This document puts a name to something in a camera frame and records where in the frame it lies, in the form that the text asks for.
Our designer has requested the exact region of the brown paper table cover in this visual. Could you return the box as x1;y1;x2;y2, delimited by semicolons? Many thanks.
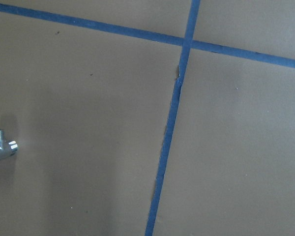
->
0;0;295;236

